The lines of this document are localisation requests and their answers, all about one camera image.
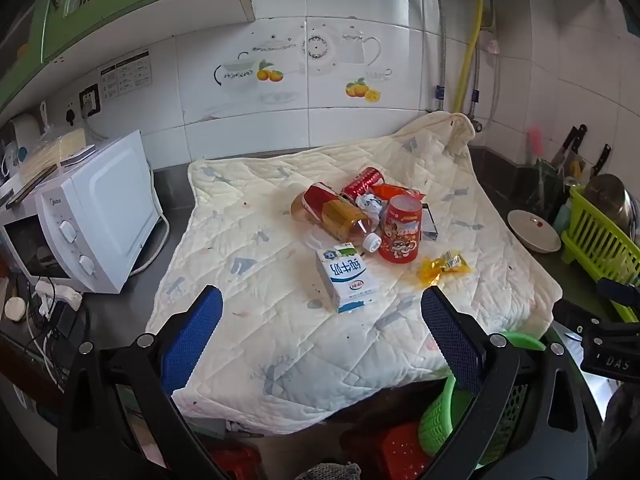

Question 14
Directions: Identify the wall notice sticker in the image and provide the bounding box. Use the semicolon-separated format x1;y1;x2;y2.
100;50;152;101

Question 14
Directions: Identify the cream quilted blanket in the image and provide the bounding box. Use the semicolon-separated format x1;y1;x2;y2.
145;111;563;436

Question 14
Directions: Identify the metal flexible hose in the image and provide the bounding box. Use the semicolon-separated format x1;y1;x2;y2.
426;0;448;112

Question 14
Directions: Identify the red plastic stool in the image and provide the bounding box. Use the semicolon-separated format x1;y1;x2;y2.
340;422;436;480
210;445;266;480

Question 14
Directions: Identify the green wall cabinet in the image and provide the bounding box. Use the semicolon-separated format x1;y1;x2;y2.
0;0;257;113

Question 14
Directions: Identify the white blue milk carton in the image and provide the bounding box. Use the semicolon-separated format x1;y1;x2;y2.
315;241;381;314

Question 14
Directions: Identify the pink bottle brush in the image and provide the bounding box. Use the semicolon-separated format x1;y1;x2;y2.
527;127;544;167

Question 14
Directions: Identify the white power strip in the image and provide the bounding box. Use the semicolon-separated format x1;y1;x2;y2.
34;280;83;312

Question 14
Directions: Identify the orange snack wrapper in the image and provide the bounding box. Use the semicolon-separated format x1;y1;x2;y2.
372;183;426;202

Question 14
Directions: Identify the white microwave cable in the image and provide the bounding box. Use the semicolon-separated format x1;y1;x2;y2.
132;170;172;273

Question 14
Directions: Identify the steel pot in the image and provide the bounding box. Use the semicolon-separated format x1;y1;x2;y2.
582;174;632;231

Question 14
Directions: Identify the green plastic basket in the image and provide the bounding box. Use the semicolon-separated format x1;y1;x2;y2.
417;330;547;467

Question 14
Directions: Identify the yellow woven mat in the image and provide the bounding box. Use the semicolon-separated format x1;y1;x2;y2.
19;127;91;186

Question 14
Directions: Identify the white electric kettle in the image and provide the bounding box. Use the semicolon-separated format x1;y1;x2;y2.
10;112;42;161

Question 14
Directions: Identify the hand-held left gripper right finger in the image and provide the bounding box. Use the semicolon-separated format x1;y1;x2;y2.
420;285;603;480

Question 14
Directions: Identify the white blue paper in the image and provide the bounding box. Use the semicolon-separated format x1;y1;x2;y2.
356;192;388;218

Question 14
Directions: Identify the black wall socket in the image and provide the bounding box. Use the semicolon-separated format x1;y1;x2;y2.
79;85;102;114

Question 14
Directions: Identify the grey knit cloth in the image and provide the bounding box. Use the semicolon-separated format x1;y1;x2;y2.
295;462;362;480

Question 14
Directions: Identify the white bowl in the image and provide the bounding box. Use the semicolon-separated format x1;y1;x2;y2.
507;210;562;254

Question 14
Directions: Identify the red cartoon drink cup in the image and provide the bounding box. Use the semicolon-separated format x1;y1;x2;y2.
377;195;425;264

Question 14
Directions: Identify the teal bottle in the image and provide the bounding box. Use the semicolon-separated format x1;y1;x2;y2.
552;197;574;235

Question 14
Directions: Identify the dark utensil holder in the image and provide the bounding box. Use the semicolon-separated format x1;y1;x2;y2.
529;157;571;213

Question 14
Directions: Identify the white microwave oven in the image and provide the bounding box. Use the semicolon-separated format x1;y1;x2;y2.
0;130;168;295

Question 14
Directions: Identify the yellow candy wrapper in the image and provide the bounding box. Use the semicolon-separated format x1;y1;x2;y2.
417;252;473;288

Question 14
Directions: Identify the yellow gas pipe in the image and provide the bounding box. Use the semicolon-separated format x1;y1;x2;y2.
452;0;485;113

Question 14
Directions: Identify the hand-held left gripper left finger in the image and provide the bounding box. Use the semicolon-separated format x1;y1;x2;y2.
56;284;236;480

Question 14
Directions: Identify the green dish rack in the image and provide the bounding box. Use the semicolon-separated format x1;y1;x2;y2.
560;185;640;323

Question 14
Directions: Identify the black handled knife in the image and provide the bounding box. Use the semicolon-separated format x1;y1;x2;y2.
552;125;588;171
592;144;613;177

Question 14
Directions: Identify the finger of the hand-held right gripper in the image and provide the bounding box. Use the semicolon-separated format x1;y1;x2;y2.
597;277;640;307

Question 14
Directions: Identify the dark small box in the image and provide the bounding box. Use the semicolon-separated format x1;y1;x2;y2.
420;202;440;243

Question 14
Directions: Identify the amber plastic bottle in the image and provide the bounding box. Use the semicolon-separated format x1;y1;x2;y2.
321;200;384;254

